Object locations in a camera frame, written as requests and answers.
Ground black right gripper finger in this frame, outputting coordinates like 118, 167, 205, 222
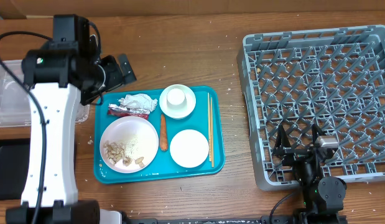
312, 124, 325, 147
274, 124, 291, 149

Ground clear plastic bin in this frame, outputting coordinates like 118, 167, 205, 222
0, 58, 91, 128

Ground small white plate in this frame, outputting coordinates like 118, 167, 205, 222
170, 129, 209, 168

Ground white saucer bowl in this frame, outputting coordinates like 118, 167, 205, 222
159, 84, 196, 119

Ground small white cup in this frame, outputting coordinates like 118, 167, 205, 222
167, 88, 186, 107

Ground black waste bin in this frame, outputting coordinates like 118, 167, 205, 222
0, 139, 78, 208

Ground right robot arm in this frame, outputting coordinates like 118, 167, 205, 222
269, 124, 347, 223

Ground wooden chopstick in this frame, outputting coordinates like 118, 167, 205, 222
207, 92, 212, 162
210, 97, 215, 168

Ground large white plate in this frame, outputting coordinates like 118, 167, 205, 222
99, 116, 159, 174

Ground left wooden chopstick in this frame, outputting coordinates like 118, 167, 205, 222
207, 92, 212, 162

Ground white tissue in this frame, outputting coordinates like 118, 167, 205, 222
118, 93, 157, 112

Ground rice and peanut scraps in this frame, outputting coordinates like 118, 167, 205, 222
103, 134, 145, 168

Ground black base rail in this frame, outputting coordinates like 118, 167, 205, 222
122, 215, 348, 224

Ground orange carrot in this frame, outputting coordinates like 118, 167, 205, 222
159, 114, 169, 152

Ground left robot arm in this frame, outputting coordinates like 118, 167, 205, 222
6, 14, 136, 223

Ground teal plastic tray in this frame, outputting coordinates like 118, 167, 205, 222
94, 86, 226, 184

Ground red foil snack wrapper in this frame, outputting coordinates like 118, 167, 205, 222
107, 104, 151, 119

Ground grey dishwasher rack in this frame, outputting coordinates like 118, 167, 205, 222
237, 25, 385, 190

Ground right wooden chopstick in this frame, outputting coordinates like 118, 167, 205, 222
210, 97, 215, 168

